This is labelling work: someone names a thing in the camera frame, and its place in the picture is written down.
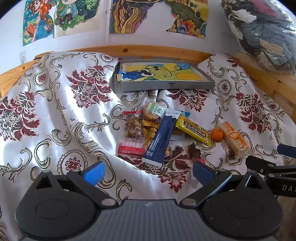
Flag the dark dried fruit piece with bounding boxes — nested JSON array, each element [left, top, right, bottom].
[[188, 143, 205, 164]]

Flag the small orange tangerine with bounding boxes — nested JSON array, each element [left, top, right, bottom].
[[210, 128, 224, 142]]

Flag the orange rice cracker pack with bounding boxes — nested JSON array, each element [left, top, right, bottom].
[[218, 122, 249, 159]]

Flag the clear bag brown nuts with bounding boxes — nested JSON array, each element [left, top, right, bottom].
[[117, 111, 146, 157]]

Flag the navy blue stick sachet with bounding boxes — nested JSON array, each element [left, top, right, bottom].
[[142, 109, 181, 167]]

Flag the yellow biscuit pack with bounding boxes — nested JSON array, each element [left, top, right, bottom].
[[176, 115, 212, 146]]

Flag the gold foil snack packet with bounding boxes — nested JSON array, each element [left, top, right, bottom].
[[142, 119, 160, 150]]

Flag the round bun green label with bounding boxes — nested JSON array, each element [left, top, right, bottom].
[[141, 97, 166, 121]]

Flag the blue packet brown snack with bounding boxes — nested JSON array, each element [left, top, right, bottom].
[[170, 111, 190, 141]]

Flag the floral white bedspread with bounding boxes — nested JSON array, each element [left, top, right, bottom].
[[1, 52, 295, 240]]

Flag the grey cardboard tray box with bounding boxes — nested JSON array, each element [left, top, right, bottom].
[[113, 59, 215, 92]]

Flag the landscape flower poster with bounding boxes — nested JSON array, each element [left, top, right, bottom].
[[165, 0, 208, 38]]

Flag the anime girl poster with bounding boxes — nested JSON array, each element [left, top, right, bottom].
[[23, 0, 57, 46]]

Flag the swirly night sky poster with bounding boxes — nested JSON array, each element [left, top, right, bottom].
[[110, 0, 159, 34]]

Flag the blond boy poster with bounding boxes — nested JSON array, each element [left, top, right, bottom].
[[54, 0, 100, 38]]

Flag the wooden bed frame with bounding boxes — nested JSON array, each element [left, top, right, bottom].
[[1, 45, 295, 117]]

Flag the white wall pipe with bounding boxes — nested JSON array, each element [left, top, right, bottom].
[[105, 0, 113, 46]]

